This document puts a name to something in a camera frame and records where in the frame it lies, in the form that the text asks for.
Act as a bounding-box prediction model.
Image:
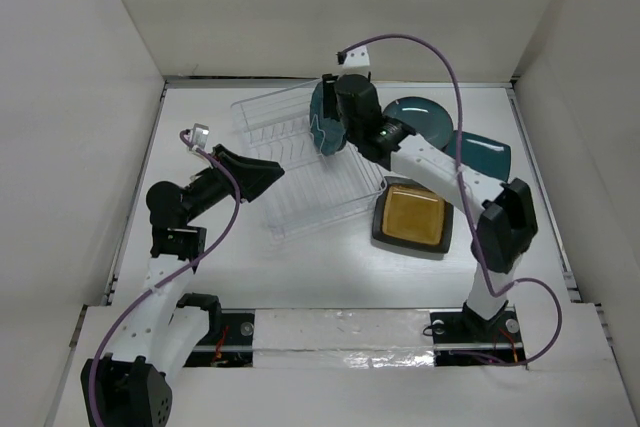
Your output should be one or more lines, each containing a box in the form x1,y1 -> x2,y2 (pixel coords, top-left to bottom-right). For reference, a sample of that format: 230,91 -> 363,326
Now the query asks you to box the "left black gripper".
184,144 -> 283,224

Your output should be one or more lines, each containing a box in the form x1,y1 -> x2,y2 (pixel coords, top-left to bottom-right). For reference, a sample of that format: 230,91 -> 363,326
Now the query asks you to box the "teal scalloped plate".
309,80 -> 346,156

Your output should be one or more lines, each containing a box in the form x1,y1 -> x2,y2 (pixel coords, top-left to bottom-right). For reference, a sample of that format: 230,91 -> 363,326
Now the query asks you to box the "dark blue round plate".
383,96 -> 454,150

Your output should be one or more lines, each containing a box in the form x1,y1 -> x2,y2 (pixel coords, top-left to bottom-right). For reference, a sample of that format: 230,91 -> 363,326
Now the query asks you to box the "teal square plate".
461,131 -> 511,182

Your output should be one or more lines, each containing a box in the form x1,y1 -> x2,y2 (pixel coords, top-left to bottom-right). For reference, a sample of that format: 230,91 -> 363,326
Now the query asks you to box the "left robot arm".
81,145 -> 284,426

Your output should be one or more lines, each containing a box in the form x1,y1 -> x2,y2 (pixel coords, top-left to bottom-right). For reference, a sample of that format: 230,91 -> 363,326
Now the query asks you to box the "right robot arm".
321,74 -> 538,340

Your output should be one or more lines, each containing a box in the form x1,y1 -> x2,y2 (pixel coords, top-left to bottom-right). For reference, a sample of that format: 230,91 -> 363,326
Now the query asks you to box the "clear white dish rack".
231,79 -> 386,241

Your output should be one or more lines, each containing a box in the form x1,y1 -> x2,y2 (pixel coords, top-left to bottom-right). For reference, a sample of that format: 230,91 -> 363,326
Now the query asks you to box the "brown square plate black rim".
371,176 -> 454,255

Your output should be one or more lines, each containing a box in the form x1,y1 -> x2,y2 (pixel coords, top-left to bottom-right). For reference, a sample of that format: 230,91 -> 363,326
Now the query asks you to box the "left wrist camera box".
188,123 -> 210,151

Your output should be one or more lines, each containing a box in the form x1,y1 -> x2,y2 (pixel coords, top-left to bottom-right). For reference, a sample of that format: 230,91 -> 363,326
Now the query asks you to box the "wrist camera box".
188,123 -> 210,151
337,46 -> 371,70

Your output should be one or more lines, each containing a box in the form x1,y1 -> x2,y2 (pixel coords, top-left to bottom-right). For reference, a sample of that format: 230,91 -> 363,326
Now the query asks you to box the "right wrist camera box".
337,46 -> 371,70

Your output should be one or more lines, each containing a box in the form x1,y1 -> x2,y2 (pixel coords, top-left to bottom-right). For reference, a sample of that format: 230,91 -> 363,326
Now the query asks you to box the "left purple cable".
84,129 -> 241,427

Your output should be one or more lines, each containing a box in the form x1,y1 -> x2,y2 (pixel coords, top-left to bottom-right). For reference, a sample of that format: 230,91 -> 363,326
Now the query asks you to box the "purple cable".
84,129 -> 241,427
344,34 -> 564,366

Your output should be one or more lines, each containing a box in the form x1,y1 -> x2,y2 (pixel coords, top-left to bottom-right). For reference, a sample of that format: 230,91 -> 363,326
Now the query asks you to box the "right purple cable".
344,34 -> 564,366

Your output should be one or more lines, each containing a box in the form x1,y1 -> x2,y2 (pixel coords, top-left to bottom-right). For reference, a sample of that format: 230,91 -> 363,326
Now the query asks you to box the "metal rail bar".
193,337 -> 524,354

